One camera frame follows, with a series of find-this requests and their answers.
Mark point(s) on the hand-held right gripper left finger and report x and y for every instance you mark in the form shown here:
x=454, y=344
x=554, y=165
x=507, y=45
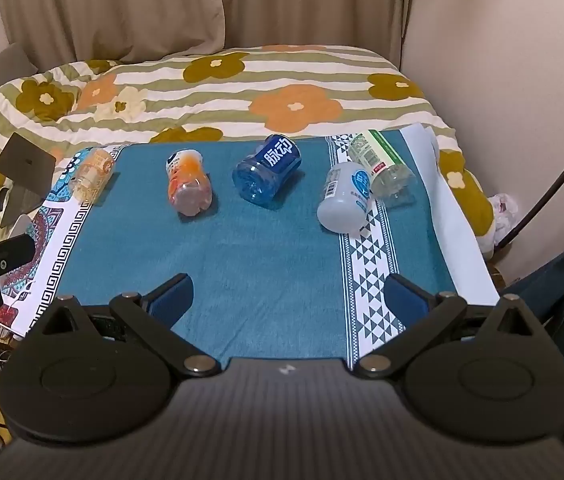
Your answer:
x=176, y=296

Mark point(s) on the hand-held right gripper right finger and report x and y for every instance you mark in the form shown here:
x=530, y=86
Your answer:
x=402, y=300

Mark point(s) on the clear cup with amber label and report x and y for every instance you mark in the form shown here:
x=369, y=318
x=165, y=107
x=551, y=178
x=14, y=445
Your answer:
x=92, y=175

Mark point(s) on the orange plastic cup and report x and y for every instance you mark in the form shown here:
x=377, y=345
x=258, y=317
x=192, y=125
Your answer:
x=189, y=182

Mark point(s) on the white plastic cup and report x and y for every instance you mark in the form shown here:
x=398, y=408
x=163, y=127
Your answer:
x=344, y=197

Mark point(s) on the clear cup with green label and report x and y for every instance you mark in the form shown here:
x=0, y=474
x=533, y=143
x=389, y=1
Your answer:
x=381, y=167

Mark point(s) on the blue plastic cup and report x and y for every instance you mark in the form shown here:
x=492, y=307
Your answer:
x=267, y=170

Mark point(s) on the teal patterned mat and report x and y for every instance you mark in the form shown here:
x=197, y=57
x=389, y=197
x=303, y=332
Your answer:
x=262, y=270

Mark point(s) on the white pink crumpled bag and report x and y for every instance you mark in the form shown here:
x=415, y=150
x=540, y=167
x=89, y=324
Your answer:
x=501, y=215

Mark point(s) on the person's jeans leg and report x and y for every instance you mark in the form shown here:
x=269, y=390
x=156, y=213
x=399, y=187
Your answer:
x=551, y=290

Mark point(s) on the floral striped blanket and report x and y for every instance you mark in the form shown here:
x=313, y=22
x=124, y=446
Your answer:
x=282, y=90

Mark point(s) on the beige curtain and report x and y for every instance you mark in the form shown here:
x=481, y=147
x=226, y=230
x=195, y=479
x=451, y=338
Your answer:
x=112, y=5

